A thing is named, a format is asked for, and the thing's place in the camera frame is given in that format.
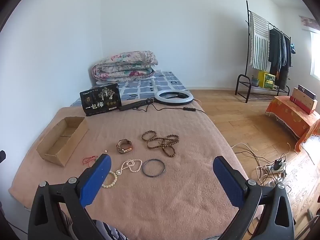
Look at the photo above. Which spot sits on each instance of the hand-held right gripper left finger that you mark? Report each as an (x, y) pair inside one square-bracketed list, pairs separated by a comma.
[(96, 180)]

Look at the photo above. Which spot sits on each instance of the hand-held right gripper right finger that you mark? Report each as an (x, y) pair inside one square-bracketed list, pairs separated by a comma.
[(228, 180)]

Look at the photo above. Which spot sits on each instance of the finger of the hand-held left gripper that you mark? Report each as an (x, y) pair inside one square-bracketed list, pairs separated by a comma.
[(2, 156)]

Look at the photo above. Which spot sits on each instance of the black bangle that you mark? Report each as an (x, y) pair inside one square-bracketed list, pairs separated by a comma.
[(143, 171)]

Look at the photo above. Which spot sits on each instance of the cardboard box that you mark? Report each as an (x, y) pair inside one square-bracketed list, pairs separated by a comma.
[(63, 140)]

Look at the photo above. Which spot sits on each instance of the white power strip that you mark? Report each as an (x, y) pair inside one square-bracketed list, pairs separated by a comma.
[(273, 171)]

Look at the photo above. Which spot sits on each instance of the striped cloth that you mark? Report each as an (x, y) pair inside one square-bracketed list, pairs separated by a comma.
[(110, 231)]

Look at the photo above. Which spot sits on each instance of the pink blanket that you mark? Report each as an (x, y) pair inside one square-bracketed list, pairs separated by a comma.
[(162, 195)]

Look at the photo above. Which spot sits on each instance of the black snack packet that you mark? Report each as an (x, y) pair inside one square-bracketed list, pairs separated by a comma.
[(101, 100)]

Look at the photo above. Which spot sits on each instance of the black folded tripod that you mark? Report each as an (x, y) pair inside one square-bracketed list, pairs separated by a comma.
[(135, 105)]

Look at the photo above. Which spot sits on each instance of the orange cloth covered table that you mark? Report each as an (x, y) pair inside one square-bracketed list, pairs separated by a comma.
[(290, 115)]

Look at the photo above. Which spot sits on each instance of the blue grey patterned bed sheet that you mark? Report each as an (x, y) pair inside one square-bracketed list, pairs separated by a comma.
[(142, 90)]

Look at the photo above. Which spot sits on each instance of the small green pot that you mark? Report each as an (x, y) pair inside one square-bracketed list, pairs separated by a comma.
[(255, 80)]

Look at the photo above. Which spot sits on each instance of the yellow box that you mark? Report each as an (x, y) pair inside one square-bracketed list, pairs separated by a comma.
[(266, 80)]

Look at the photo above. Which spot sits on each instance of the folded floral quilt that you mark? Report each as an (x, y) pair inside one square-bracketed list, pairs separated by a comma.
[(125, 65)]

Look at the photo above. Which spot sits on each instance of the purple gift box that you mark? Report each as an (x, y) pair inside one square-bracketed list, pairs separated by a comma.
[(308, 92)]

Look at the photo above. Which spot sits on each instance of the dark hanging clothes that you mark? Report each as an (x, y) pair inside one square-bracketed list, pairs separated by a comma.
[(278, 55)]

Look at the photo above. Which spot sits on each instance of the striped hanging towel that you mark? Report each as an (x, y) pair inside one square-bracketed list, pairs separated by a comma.
[(258, 42)]

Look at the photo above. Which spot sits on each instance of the black metal clothes rack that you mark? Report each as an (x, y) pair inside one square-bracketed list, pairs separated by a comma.
[(247, 30)]

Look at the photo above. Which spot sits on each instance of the window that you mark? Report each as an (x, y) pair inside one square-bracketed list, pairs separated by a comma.
[(315, 55)]

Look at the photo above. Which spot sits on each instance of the floral curtain valance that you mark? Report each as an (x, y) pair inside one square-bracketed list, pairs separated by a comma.
[(308, 21)]

